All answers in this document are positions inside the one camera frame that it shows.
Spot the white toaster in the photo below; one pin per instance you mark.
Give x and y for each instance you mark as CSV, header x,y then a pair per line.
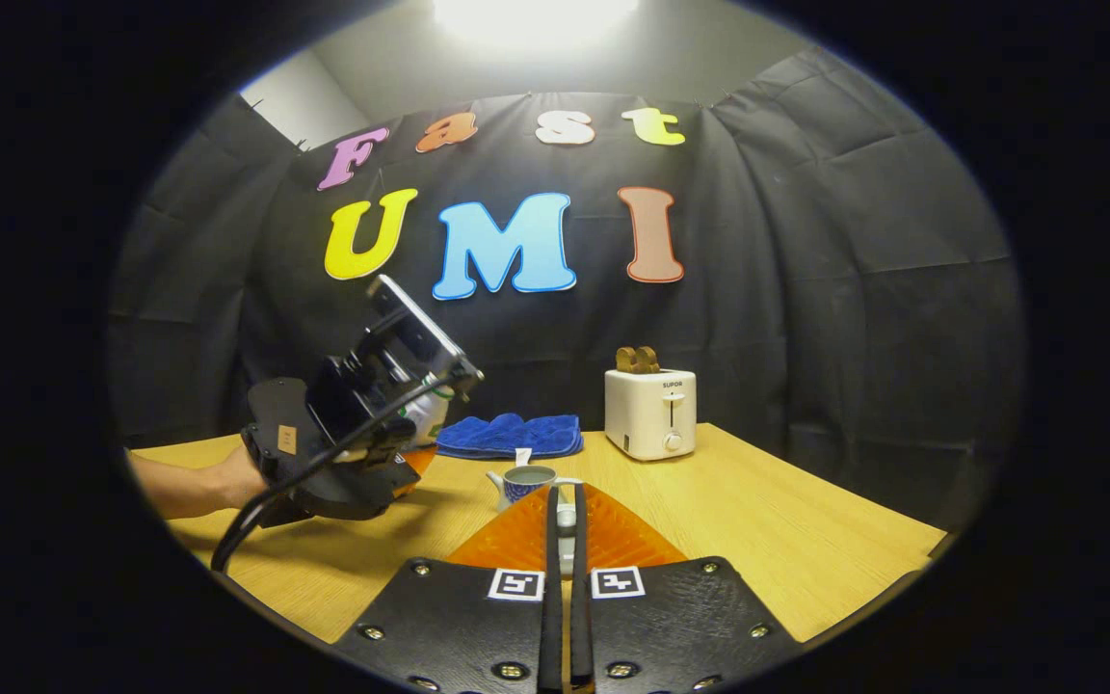
x,y
647,414

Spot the blue towel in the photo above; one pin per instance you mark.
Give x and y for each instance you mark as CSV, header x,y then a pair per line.
x,y
516,434

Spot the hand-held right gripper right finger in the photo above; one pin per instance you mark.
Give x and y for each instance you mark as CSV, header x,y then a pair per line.
x,y
580,617

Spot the white water bottle green label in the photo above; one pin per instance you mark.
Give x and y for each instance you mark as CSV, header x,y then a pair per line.
x,y
430,414

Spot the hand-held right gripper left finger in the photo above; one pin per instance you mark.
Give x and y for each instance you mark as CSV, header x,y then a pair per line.
x,y
551,617

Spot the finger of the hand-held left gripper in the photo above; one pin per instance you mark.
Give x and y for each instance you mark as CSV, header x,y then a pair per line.
x,y
362,492

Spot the black backdrop cloth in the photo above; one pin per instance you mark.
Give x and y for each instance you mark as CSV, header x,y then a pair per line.
x,y
786,289

